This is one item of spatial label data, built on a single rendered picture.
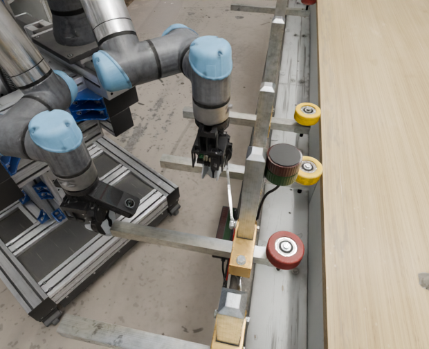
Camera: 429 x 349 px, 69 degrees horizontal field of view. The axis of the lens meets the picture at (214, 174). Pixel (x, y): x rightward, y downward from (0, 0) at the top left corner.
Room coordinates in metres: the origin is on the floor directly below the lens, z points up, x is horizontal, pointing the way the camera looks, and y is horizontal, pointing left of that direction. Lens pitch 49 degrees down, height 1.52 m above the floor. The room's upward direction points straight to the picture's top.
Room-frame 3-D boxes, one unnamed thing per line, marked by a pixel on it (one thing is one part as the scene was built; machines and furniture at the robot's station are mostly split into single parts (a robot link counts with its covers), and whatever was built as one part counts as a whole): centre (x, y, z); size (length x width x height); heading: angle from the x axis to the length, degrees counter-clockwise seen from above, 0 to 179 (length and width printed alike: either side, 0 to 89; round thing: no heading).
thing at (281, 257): (0.33, -0.16, 0.85); 0.08 x 0.08 x 0.11
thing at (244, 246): (0.37, -0.07, 0.85); 0.13 x 0.06 x 0.05; 168
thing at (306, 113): (0.81, -0.30, 0.85); 0.08 x 0.08 x 0.11
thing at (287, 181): (0.38, -0.12, 1.10); 0.06 x 0.06 x 0.02
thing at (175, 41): (0.61, 0.07, 1.21); 0.11 x 0.11 x 0.08; 30
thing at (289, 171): (0.38, -0.12, 1.13); 0.06 x 0.06 x 0.02
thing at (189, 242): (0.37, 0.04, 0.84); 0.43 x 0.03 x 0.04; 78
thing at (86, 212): (0.42, 0.29, 0.97); 0.09 x 0.08 x 0.12; 78
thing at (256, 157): (0.39, -0.07, 0.90); 0.03 x 0.03 x 0.48; 78
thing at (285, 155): (0.38, -0.12, 1.03); 0.06 x 0.06 x 0.22; 78
